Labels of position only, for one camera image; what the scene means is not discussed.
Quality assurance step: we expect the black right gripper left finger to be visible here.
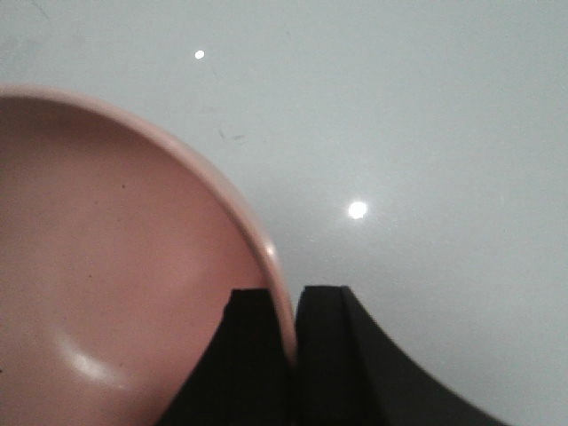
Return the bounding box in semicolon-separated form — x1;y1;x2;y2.
162;289;292;425

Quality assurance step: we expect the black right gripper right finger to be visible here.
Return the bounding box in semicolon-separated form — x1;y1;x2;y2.
296;286;499;425

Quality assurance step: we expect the pink bowl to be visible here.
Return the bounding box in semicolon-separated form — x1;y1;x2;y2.
1;85;296;425

